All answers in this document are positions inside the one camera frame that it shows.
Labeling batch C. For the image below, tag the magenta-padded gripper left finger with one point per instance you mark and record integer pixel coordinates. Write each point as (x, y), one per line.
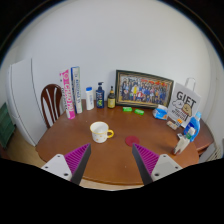
(60, 165)

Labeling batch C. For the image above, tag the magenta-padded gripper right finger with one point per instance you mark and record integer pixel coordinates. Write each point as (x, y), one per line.
(163, 165)

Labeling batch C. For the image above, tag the clear green-labelled drink bottle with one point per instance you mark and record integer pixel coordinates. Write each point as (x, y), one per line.
(181, 145)

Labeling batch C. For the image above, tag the small beige snack packet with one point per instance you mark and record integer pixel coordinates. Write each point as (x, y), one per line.
(172, 125)

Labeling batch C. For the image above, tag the flat round red coaster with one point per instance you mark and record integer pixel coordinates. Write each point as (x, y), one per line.
(130, 140)

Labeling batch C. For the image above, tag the brown wooden side table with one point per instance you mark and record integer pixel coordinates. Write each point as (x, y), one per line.
(205, 136)

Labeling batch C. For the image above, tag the white radiator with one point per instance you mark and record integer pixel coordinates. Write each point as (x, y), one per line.
(212, 154)

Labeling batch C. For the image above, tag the blue detergent bottle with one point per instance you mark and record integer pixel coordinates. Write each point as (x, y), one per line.
(194, 124)

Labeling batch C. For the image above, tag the blue tissue pack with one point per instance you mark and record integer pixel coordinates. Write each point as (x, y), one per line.
(161, 113)

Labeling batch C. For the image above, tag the dark wooden chair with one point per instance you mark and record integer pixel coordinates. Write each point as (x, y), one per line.
(46, 100)

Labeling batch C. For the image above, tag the white paper gift bag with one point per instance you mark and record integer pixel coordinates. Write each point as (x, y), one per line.
(185, 100)

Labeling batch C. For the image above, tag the tall pink tube box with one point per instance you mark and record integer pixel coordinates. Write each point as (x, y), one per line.
(67, 95)

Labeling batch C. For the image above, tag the white bottle with blue cap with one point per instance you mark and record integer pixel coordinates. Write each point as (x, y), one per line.
(89, 99)

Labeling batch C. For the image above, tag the framed group photo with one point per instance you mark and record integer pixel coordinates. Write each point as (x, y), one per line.
(143, 89)

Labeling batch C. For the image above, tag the dark blue pump bottle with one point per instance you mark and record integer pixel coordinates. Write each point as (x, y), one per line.
(100, 97)

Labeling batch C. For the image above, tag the amber bottle with black cap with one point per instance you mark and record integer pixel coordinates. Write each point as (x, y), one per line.
(111, 100)

